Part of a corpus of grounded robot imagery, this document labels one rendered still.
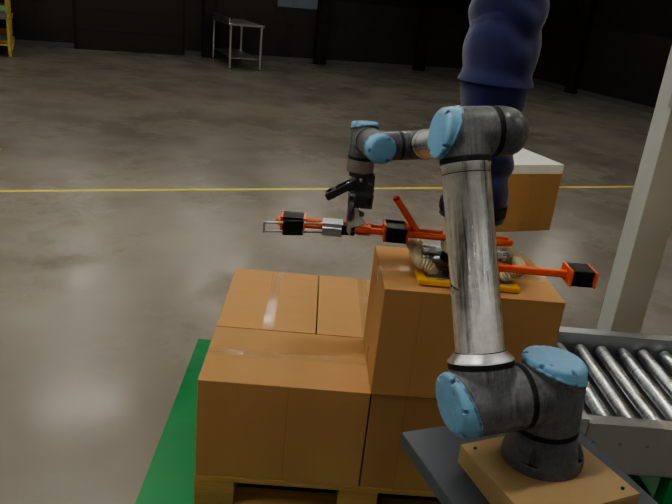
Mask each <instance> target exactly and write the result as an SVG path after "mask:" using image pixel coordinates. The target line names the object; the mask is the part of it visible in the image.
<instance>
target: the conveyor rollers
mask: <svg viewBox="0 0 672 504"><path fill-rule="evenodd" d="M555 347H557V348H560V349H563V350H566V351H568V350H567V348H566V347H565V345H564V344H563V343H561V342H557V343H556V345H555ZM568 352H569V351H568ZM574 352H575V354H576V355H577V356H578V357H579V358H580V359H582V360H583V361H584V363H585V364H586V366H587V368H588V373H589V375H590V376H591V378H592V379H593V381H594V382H595V384H596V385H597V386H598V388H599V389H600V391H601V392H602V394H603V395H604V397H605V398H606V400H607V401H608V403H609V404H610V406H611V407H612V409H613V410H614V412H615V413H616V415H617V416H618V417H626V418H636V417H635V415H634V414H633V413H632V411H631V410H630V408H629V407H628V406H627V404H626V403H625V401H624V400H623V399H622V397H621V396H620V394H619V393H618V392H617V390H616V389H615V387H614V386H613V385H612V383H611V382H610V380H609V379H608V378H607V376H606V375H605V373H604V372H603V371H602V369H601V368H600V366H599V365H598V364H597V362H596V361H595V359H594V358H593V357H592V355H591V354H590V352H589V351H588V350H587V348H586V347H585V345H583V344H578V345H576V346H575V347H574ZM595 354H596V355H597V357H598V358H599V359H600V361H601V362H602V364H603V365H604V366H605V368H606V369H607V370H608V372H609V373H610V375H611V376H612V377H613V379H614V380H615V381H616V383H617V384H618V386H619V387H620V388H621V390H622V391H623V392H624V394H625V395H626V397H627V398H628V399H629V401H630V402H631V403H632V405H633V406H634V408H635V409H636V410H637V412H638V413H639V414H640V416H641V417H642V419H651V420H661V419H660V417H659V416H658V415H657V413H656V412H655V411H654V409H653V408H652V407H651V406H650V404H649V403H648V402H647V400H646V399H645V398H644V396H643V395H642V394H641V393H640V391H639V390H638V389H637V387H636V386H635V385H634V383H633V382H632V381H631V380H630V378H629V377H628V376H627V374H626V373H625V372H624V370H623V369H622V368H621V367H620V365H619V364H618V363H617V361H616V360H615V359H614V357H613V356H612V355H611V354H610V352H609V351H608V350H607V348H606V347H605V346H598V347H597V348H596V349H595ZM616 356H617V357H618V358H619V360H620V361H621V362H622V363H623V365H624V366H625V367H626V369H627V370H628V371H629V372H630V374H631V375H632V376H633V378H634V379H635V380H636V381H637V383H638V384H639V385H640V387H641V388H642V389H643V390H644V392H645V393H646V394H647V395H648V397H649V398H650V399H651V401H652V402H653V403H654V404H655V406H656V407H657V408H658V410H659V411H660V412H661V413H662V415H663V416H664V417H665V419H666V420H667V421H672V403H671V402H670V401H669V400H668V399H667V397H666V396H665V395H664V394H663V392H662V391H661V390H660V389H659V388H658V386H657V385H656V384H655V383H654V382H653V380H652V379H651V378H650V377H649V375H648V374H647V373H646V372H645V371H644V369H643V368H642V367H641V366H640V365H639V363H638V362H637V361H636V360H635V359H634V357H633V356H632V355H631V354H630V352H629V351H628V350H627V349H626V348H623V347H622V348H619V349H618V350H617V351H616ZM637 358H638V359H639V360H640V361H641V362H642V364H643V365H644V366H645V367H646V368H647V370H648V371H649V372H650V373H651V374H652V376H653V377H654V378H655V379H656V380H657V382H658V383H659V384H660V385H661V386H662V388H663V389H664V390H665V391H666V392H667V394H668V395H669V396H670V397H671V398H672V378H671V377H670V376H669V374H668V373H667V372H666V371H665V370H664V369H663V368H662V367H661V365H660V364H659V363H658V362H657V361H656V360H655V359H654V357H653V356H652V355H651V354H650V353H649V352H648V351H647V350H646V349H642V350H640V351H638V353H637ZM658 360H659V361H660V362H661V363H662V364H663V365H664V366H665V368H666V369H667V370H668V371H669V372H670V373H671V374H672V356H671V355H670V354H669V352H667V351H662V352H660V353H659V354H658ZM587 382H588V380H587ZM584 401H585V403H586V404H587V406H588V407H589V409H590V411H591V412H592V414H593V415H600V416H611V415H610V414H609V412H608V411H607V409H606V408H605V406H604V405H603V403H602V401H601V400H600V398H599V397H598V395H597V394H596V392H595V391H594V389H593V388H592V386H591V385H590V383H589V382H588V385H587V388H586V394H585V400H584Z"/></svg>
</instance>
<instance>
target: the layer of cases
mask: <svg viewBox="0 0 672 504"><path fill-rule="evenodd" d="M370 282H371V280H368V279H356V278H345V277H333V276H322V275H320V276H319V284H318V275H310V274H298V273H287V272H275V271H264V270H252V269H240V268H236V270H235V273H234V276H233V279H232V282H231V285H230V288H229V291H228V294H227V296H226V299H225V302H224V305H223V308H222V311H221V314H220V317H219V320H218V323H217V325H216V328H215V331H214V334H213V337H212V340H211V343H210V346H209V349H208V352H207V354H206V357H205V360H204V363H203V366H202V369H201V372H200V375H199V378H198V385H197V424H196V463H195V474H199V475H212V476H226V477H240V478H253V479H267V480H280V481H294V482H307V483H321V484H334V485H348V486H358V485H359V482H360V486H362V487H375V488H389V489H402V490H416V491H429V492H433V491H432V490H431V489H430V487H429V486H428V484H427V483H426V481H425V480H424V478H423V477H422V475H421V474H420V473H419V471H418V470H417V468H416V467H415V465H414V464H413V462H412V461H411V459H410V458H409V456H408V455H407V454H406V452H405V451H404V449H403V448H402V446H401V445H400V441H401V434H402V432H407V431H414V430H420V429H427V428H434V427H441V426H446V424H445V423H444V421H443V419H442V417H441V414H440V411H439V408H438V405H437V403H438V401H437V399H435V398H420V397H406V396H392V395H377V394H371V393H370V385H369V377H368V370H367V362H366V354H365V346H364V330H365V322H366V314H367V306H368V298H369V290H370Z"/></svg>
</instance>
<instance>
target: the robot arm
mask: <svg viewBox="0 0 672 504"><path fill-rule="evenodd" d="M379 128H380V127H379V123H378V122H374V121H365V120H355V121H353V122H352V123H351V128H350V130H351V131H350V141H349V150H348V160H347V170H348V171H349V176H351V177H352V178H350V179H348V180H346V181H344V182H342V183H340V184H338V185H336V186H334V187H332V188H329V189H328V190H326V191H325V197H326V199H327V200H328V201H329V200H331V199H334V198H336V197H337V196H339V195H341V194H343V193H345V192H347V191H348V200H347V205H348V208H347V218H346V222H347V229H346V231H347V233H348V235H349V236H351V228H353V227H358V226H363V225H364V224H365V220H364V219H363V218H361V217H363V216H364V212H362V211H360V210H359V208H361V209H372V203H373V198H374V196H373V195H374V194H373V193H374V183H375V173H373V172H374V165H375V163H377V164H385V163H388V162H389V161H393V160H420V159H423V160H429V159H432V158H435V159H437V160H439V164H440V169H441V174H442V187H443V200H444V212H445V225H446V238H447V251H448V264H449V277H450V289H451V302H452V315H453V328H454V341H455V351H454V353H453V354H452V355H451V356H450V357H449V359H448V360H447V365H448V372H443V373H442V374H440V375H439V377H438V378H437V381H436V399H437V401H438V403H437V405H438V408H439V411H440V414H441V417H442V419H443V421H444V423H445V424H446V426H447V427H448V429H449V430H450V431H451V432H452V433H453V434H454V435H456V436H457V437H460V438H473V437H475V438H480V437H483V436H489V435H495V434H501V433H507V434H506V435H505V437H504V439H503V443H502V455H503V458H504V459H505V461H506V462H507V463H508V464H509V465H510V466H511V467H512V468H513V469H515V470H516V471H518V472H519V473H521V474H523V475H526V476H528V477H531V478H534V479H537V480H542V481H549V482H561V481H567V480H570V479H573V478H575V477H576V476H578V475H579V474H580V473H581V471H582V469H583V463H584V454H583V450H582V446H581V443H580V439H579V431H580V425H581V419H582V413H583V406H584V400H585V394H586V388H587V385H588V382H587V377H588V368H587V366H586V364H585V363H584V361H583V360H582V359H580V358H579V357H578V356H576V355H574V354H573V353H571V352H568V351H566V350H563V349H560V348H557V347H552V346H546V345H541V346H539V345H534V346H529V347H527V348H525V349H524V351H523V353H522V354H521V362H519V363H515V357H514V356H513V355H511V354H510V353H509V352H508V351H507V350H506V349H505V346H504V333H503V320H502V307H501V294H500V281H499V268H498V255H497V242H496V229H495V216H494V204H493V191H492V178H491V163H492V161H491V157H507V156H511V155H514V154H516V153H518V152H519V151H520V150H521V149H522V148H523V147H524V146H525V144H526V142H527V140H528V137H529V124H528V121H527V119H526V118H525V116H524V115H523V114H522V113H521V112H520V111H519V110H517V109H515V108H513V107H509V106H501V105H494V106H461V105H456V106H450V107H443V108H441V109H440V110H438V111H437V113H436V114H435V115H434V117H433V119H432V122H431V124H430V128H429V129H421V130H415V131H379ZM359 179H362V180H359ZM562 444H563V445H562Z"/></svg>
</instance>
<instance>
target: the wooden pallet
mask: <svg viewBox="0 0 672 504"><path fill-rule="evenodd" d="M237 483H246V484H260V485H273V486H287V487H301V488H314V489H328V490H336V494H335V493H321V492H307V491H294V490H280V489H266V488H253V487H239V486H237ZM378 493H382V494H396V495H410V496H423V497H436V496H435V494H434V493H433V492H429V491H416V490H402V489H389V488H375V487H362V486H360V482H359V485H358V486H348V485H334V484H321V483H307V482H294V481H280V480H267V479H253V478H240V477H226V476H212V475H199V474H195V475H194V504H441V503H440V502H439V501H430V500H417V499H403V498H389V497H378Z"/></svg>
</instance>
